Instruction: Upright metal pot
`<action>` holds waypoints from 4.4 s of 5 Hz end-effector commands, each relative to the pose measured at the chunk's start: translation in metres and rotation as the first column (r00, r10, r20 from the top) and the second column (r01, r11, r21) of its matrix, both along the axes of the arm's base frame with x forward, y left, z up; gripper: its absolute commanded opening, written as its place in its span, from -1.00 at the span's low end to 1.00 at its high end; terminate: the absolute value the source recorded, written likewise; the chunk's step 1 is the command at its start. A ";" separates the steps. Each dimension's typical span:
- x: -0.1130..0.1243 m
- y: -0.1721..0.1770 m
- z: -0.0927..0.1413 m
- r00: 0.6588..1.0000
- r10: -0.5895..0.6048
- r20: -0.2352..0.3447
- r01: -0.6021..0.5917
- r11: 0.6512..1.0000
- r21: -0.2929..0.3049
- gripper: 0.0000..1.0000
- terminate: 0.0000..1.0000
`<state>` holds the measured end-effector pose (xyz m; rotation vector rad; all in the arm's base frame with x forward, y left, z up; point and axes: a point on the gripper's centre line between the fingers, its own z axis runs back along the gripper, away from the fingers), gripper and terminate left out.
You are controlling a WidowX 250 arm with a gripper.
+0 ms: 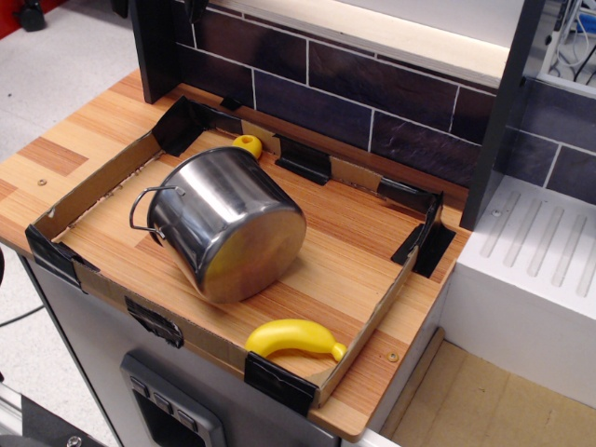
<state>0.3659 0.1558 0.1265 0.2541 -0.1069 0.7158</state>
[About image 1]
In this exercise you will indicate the grey cabinet control panel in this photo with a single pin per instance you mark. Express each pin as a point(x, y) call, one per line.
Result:
point(170, 416)

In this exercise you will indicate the dark grey vertical post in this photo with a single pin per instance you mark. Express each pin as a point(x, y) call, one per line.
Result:
point(485, 178)

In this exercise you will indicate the white sink drainboard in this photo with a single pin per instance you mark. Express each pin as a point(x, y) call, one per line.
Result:
point(522, 294)

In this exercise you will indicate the yellow plastic banana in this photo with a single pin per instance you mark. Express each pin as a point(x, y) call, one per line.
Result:
point(292, 333)

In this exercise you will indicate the dark left shelf post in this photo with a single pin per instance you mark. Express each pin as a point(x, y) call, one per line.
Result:
point(152, 23)

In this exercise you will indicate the yellow toy handle piece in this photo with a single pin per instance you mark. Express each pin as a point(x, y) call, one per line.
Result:
point(250, 143)

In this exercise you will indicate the shiny metal pot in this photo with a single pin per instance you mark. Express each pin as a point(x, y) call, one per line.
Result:
point(226, 223)

